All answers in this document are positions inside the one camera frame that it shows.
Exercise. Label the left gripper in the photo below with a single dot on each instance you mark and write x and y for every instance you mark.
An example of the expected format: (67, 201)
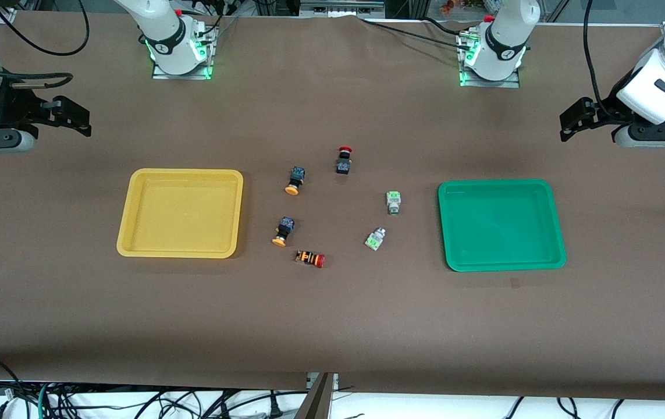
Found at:
(612, 103)

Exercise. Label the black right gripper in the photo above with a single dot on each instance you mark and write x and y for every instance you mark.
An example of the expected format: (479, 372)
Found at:
(13, 106)

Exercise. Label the green square push button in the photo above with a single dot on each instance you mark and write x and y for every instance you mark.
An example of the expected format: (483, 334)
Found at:
(393, 201)
(374, 240)

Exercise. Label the yellow button teal-marked body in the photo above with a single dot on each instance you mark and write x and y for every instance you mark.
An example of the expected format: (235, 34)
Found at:
(296, 177)

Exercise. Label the yellow button red-marked body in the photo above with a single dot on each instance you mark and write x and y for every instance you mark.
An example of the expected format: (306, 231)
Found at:
(284, 228)

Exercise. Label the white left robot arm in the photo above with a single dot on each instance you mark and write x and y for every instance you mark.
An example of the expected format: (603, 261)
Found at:
(501, 41)

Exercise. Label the green plastic tray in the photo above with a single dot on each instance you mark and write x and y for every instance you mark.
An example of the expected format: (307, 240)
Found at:
(501, 227)

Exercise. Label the yellow plastic tray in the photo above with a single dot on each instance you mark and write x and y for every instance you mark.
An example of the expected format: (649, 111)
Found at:
(181, 215)

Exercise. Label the red button black body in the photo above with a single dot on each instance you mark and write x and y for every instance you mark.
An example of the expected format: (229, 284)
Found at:
(343, 166)

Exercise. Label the grey metal box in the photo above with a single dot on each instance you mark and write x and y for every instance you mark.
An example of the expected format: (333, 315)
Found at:
(341, 7)

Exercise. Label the red button orange-striped body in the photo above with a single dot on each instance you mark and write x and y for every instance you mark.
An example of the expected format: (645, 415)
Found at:
(309, 258)

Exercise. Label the brown table cover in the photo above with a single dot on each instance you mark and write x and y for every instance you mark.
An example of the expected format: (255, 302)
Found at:
(332, 326)

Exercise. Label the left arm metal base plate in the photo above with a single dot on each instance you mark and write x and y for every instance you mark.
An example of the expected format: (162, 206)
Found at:
(512, 81)

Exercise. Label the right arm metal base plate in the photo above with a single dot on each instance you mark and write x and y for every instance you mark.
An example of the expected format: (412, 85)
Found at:
(160, 73)

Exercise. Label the metal table frame bracket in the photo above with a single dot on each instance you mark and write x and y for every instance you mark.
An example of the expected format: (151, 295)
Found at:
(317, 401)

